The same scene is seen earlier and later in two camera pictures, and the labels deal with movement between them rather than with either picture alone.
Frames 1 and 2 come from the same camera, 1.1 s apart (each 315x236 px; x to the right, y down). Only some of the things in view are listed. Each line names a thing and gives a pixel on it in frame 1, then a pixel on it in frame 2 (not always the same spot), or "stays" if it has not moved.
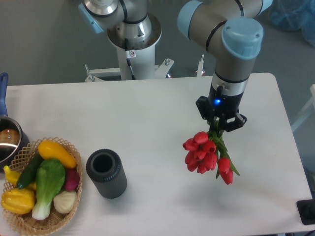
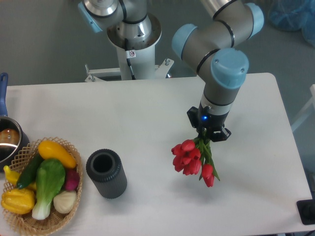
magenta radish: (72, 179) stays
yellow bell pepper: (17, 201) stays
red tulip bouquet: (205, 151) -> (192, 156)
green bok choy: (50, 175) stays
